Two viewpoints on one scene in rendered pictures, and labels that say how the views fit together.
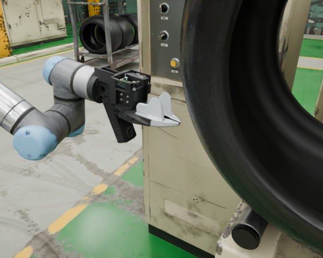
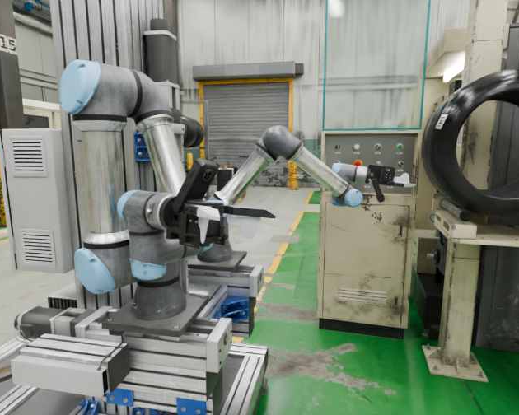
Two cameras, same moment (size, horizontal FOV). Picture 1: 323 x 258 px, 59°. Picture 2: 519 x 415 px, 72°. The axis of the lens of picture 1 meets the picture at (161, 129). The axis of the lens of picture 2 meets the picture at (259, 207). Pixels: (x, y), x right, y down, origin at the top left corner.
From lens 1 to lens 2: 1.34 m
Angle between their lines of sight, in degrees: 23
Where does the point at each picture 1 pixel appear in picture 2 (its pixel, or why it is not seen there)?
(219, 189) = (385, 263)
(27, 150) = (355, 200)
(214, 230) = (383, 300)
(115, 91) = (385, 173)
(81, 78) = (362, 170)
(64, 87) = (348, 176)
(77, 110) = not seen: hidden behind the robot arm
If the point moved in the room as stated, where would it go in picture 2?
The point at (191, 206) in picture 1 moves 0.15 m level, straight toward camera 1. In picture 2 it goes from (362, 286) to (374, 296)
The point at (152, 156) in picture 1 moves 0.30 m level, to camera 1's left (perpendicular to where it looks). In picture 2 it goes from (328, 252) to (282, 256)
